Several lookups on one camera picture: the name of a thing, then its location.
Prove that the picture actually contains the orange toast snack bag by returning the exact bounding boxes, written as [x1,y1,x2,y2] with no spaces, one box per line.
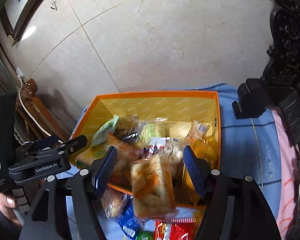
[131,154,177,219]

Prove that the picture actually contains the person's left hand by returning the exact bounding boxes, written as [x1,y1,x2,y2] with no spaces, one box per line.
[0,193,22,227]

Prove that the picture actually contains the bread roll in clear wrapper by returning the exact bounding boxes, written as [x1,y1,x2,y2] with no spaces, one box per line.
[101,187,130,220]

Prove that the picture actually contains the wooden chair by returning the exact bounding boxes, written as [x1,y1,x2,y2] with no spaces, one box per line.
[16,77,70,143]

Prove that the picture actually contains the blue snack packet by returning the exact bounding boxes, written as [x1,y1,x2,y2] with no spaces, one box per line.
[117,199,140,240]

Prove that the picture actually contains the red snack packet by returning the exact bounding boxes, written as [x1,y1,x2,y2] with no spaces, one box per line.
[154,218,196,240]

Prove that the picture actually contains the light blue tablecloth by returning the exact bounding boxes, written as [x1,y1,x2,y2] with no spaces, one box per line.
[65,83,283,240]

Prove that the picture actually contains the pink cloth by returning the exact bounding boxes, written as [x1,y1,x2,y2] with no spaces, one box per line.
[271,108,298,239]

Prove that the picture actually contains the green white snack packet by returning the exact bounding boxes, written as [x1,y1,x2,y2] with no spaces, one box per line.
[91,115,120,146]

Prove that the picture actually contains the orange storage box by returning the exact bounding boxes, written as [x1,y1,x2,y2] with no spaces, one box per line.
[69,90,222,209]

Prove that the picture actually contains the dark carved wooden furniture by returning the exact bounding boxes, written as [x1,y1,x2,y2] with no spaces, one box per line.
[232,0,300,239]

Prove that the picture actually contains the white cable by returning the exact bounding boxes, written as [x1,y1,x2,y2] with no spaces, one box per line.
[16,67,63,143]

